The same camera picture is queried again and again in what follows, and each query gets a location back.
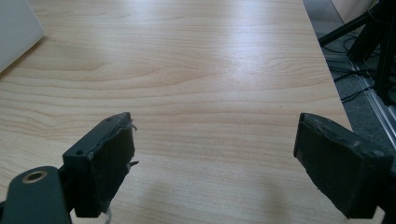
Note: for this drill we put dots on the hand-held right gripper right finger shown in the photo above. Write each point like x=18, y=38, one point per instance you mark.
x=339, y=168

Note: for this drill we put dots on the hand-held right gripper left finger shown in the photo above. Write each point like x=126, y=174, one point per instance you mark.
x=106, y=165

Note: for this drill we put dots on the black metal stand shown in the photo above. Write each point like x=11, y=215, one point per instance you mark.
x=373, y=37

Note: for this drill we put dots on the silver metal rail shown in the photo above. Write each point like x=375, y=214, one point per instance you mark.
x=373, y=96

